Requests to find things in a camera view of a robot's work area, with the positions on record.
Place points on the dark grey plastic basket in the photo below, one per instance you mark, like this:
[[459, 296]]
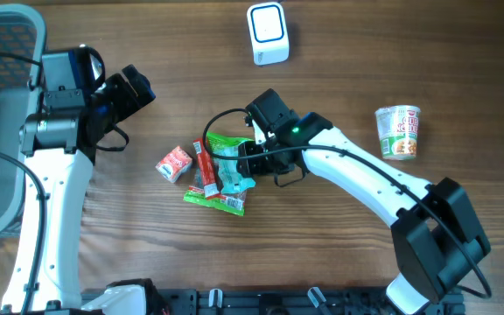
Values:
[[22, 42]]

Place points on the cup noodles container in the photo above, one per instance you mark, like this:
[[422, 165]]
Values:
[[397, 128]]

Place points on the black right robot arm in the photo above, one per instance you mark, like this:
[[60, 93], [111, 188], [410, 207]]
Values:
[[437, 236]]

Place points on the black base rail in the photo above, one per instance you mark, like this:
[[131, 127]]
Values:
[[350, 301]]

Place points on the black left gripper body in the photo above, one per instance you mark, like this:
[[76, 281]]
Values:
[[115, 101]]

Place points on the light blue candy packet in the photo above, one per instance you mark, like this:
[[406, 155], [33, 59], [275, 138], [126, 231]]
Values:
[[233, 182]]

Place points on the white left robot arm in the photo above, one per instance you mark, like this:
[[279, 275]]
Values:
[[78, 106]]

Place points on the red stick packet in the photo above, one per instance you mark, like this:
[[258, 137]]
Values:
[[206, 170]]

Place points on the white barcode scanner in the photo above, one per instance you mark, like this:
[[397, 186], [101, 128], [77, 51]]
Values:
[[268, 33]]

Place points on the green snack bag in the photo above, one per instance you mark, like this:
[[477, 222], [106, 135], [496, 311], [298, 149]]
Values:
[[230, 203]]

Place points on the small red white box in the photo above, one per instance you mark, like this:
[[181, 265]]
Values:
[[175, 163]]

